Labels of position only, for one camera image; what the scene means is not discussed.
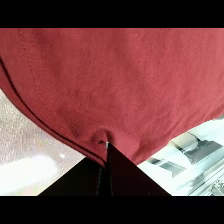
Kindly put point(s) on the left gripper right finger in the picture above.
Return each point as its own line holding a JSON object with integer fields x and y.
{"x": 130, "y": 176}

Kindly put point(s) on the red T-shirt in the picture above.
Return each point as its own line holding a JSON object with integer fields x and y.
{"x": 113, "y": 80}

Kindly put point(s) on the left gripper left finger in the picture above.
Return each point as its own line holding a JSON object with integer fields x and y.
{"x": 80, "y": 180}

